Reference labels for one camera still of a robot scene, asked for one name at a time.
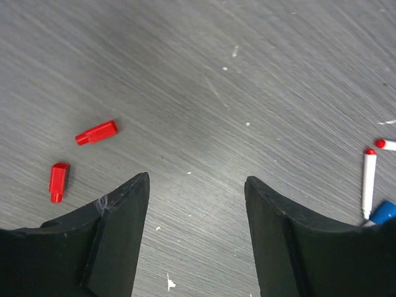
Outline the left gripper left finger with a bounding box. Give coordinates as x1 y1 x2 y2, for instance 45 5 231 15
1 173 150 296

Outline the white pen red tip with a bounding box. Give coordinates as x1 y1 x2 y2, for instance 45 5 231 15
375 139 396 151

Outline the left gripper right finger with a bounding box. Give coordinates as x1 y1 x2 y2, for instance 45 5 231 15
244 176 395 296

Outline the white pen with clear cap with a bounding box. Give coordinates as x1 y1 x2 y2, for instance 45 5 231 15
361 148 377 220

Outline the red cap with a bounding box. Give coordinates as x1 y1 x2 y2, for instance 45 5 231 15
75 120 118 145
49 163 71 204

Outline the blue marker cap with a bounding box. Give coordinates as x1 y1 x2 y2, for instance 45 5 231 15
366 200 396 226

